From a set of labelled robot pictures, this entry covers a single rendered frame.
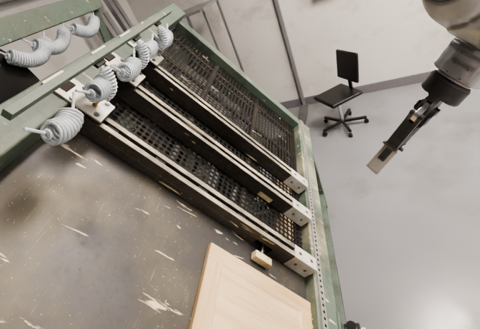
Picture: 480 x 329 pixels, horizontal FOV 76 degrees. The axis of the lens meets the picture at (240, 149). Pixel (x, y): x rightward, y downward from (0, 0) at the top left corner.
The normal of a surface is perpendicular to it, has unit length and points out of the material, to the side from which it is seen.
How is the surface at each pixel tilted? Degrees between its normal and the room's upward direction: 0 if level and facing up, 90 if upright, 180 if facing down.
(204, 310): 60
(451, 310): 0
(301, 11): 90
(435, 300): 0
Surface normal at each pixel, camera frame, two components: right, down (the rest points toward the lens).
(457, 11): -0.46, 0.86
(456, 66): -0.67, 0.19
